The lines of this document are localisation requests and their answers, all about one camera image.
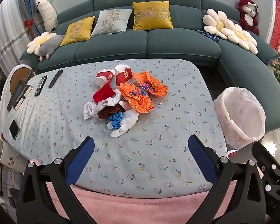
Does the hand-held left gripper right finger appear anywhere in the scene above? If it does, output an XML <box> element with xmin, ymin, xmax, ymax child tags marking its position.
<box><xmin>188</xmin><ymin>134</ymin><xmax>270</xmax><ymax>224</ymax></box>

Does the small yellow embroidered pillow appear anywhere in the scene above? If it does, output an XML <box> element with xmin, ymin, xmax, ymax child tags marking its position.
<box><xmin>60</xmin><ymin>16</ymin><xmax>96</xmax><ymax>46</ymax></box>

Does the slim black remote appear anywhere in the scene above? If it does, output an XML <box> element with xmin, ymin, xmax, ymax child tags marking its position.
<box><xmin>48</xmin><ymin>69</ymin><xmax>63</xmax><ymax>88</ymax></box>

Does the blue patterned cloth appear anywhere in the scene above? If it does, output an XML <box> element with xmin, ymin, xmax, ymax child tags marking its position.
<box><xmin>198</xmin><ymin>29</ymin><xmax>221</xmax><ymax>42</ymax></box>

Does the light blue embroidered pillow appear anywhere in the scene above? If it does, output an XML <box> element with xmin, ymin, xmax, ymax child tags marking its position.
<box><xmin>91</xmin><ymin>9</ymin><xmax>133</xmax><ymax>38</ymax></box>

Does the blue curtain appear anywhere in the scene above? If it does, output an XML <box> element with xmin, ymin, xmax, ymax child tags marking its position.
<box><xmin>13</xmin><ymin>0</ymin><xmax>44</xmax><ymax>38</ymax></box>

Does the dark notebook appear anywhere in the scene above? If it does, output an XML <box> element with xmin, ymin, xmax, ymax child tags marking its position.
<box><xmin>7</xmin><ymin>84</ymin><xmax>30</xmax><ymax>111</ymax></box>

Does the white sheer curtain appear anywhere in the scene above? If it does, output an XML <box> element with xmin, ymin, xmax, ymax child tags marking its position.
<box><xmin>0</xmin><ymin>12</ymin><xmax>29</xmax><ymax>75</ymax></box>

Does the black smartphone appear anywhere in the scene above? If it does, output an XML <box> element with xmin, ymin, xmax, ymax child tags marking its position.
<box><xmin>9</xmin><ymin>119</ymin><xmax>20</xmax><ymax>140</ymax></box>

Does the red curtain bow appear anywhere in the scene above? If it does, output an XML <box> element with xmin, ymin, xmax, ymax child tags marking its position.
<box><xmin>24</xmin><ymin>20</ymin><xmax>35</xmax><ymax>32</ymax></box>

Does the waste bin with white liner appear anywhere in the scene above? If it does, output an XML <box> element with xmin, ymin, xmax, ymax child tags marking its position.
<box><xmin>215</xmin><ymin>87</ymin><xmax>266</xmax><ymax>150</ymax></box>

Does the round white side table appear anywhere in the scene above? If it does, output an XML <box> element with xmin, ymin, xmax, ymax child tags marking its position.
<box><xmin>0</xmin><ymin>64</ymin><xmax>36</xmax><ymax>131</ymax></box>

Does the white flower cushion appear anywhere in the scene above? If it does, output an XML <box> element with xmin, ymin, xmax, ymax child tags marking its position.
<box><xmin>203</xmin><ymin>9</ymin><xmax>235</xmax><ymax>40</ymax></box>
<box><xmin>26</xmin><ymin>32</ymin><xmax>57</xmax><ymax>55</ymax></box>
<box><xmin>220</xmin><ymin>20</ymin><xmax>258</xmax><ymax>56</ymax></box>

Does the dark red cloth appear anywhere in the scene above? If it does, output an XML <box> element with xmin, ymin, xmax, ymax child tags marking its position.
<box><xmin>98</xmin><ymin>104</ymin><xmax>126</xmax><ymax>119</ymax></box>

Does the red paper cup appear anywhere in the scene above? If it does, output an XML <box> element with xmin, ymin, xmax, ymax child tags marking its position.
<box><xmin>115</xmin><ymin>64</ymin><xmax>134</xmax><ymax>87</ymax></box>
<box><xmin>95</xmin><ymin>69</ymin><xmax>115</xmax><ymax>86</ymax></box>

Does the red paper bag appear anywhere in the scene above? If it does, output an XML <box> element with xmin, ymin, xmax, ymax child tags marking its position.
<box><xmin>93</xmin><ymin>85</ymin><xmax>116</xmax><ymax>103</ymax></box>

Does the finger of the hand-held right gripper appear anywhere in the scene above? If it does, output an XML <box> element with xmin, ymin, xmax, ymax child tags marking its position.
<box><xmin>251</xmin><ymin>142</ymin><xmax>280</xmax><ymax>171</ymax></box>

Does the dark green sofa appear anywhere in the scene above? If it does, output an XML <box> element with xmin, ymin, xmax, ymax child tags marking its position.
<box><xmin>20</xmin><ymin>0</ymin><xmax>280</xmax><ymax>136</ymax></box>

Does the red wall decoration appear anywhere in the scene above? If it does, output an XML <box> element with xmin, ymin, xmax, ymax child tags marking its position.
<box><xmin>267</xmin><ymin>0</ymin><xmax>280</xmax><ymax>52</ymax></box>

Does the orange plastic bag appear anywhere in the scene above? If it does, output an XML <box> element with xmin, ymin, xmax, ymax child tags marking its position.
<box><xmin>119</xmin><ymin>82</ymin><xmax>155</xmax><ymax>113</ymax></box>
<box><xmin>133</xmin><ymin>71</ymin><xmax>168</xmax><ymax>97</ymax></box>

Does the red plush bear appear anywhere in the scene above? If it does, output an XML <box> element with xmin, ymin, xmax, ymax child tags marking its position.
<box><xmin>237</xmin><ymin>0</ymin><xmax>260</xmax><ymax>36</ymax></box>

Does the black remote with buttons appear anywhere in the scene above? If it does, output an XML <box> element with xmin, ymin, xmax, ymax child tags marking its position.
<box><xmin>34</xmin><ymin>75</ymin><xmax>48</xmax><ymax>97</ymax></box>

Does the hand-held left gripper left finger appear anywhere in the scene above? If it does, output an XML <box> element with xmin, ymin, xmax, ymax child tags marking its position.
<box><xmin>16</xmin><ymin>136</ymin><xmax>96</xmax><ymax>224</ymax></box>

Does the white face-print mug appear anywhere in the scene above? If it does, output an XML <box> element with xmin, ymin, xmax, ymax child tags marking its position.
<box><xmin>0</xmin><ymin>136</ymin><xmax>26</xmax><ymax>172</ymax></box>

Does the grey plush mouse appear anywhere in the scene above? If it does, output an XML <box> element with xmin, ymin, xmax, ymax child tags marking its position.
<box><xmin>38</xmin><ymin>35</ymin><xmax>65</xmax><ymax>61</ymax></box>

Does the white plush animal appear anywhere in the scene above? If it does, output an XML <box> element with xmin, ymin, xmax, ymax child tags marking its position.
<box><xmin>34</xmin><ymin>0</ymin><xmax>58</xmax><ymax>32</ymax></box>

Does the large yellow embroidered pillow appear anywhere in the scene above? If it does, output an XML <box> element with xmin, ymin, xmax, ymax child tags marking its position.
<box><xmin>132</xmin><ymin>1</ymin><xmax>174</xmax><ymax>31</ymax></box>

